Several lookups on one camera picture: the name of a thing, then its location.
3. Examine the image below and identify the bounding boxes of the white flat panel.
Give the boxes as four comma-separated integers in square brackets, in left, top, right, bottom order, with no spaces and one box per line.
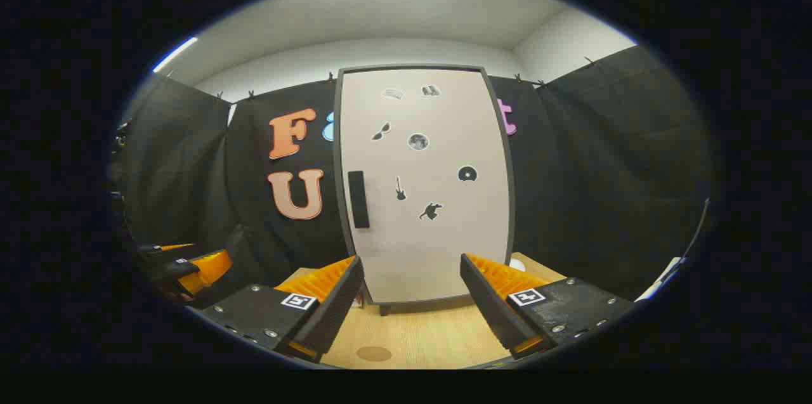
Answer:
[634,256,689,303]

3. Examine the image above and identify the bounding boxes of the black backdrop cloth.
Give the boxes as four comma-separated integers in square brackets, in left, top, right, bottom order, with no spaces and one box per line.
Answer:
[111,46,721,311]

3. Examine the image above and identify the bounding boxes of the light grey cabinet door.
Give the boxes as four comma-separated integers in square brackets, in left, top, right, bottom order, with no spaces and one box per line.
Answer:
[341,69,511,305]

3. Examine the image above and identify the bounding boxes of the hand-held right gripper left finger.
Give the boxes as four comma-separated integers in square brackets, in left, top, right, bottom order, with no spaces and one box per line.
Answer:
[188,255,365,364]

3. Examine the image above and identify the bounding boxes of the black door handle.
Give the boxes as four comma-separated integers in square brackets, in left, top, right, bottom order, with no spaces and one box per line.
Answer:
[348,171,370,229]

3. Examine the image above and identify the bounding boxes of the grey cabinet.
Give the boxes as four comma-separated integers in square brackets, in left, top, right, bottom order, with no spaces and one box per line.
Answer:
[332,64,516,316]

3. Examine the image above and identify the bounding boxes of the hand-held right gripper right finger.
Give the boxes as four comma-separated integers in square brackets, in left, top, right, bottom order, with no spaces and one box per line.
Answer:
[460,253,636,361]

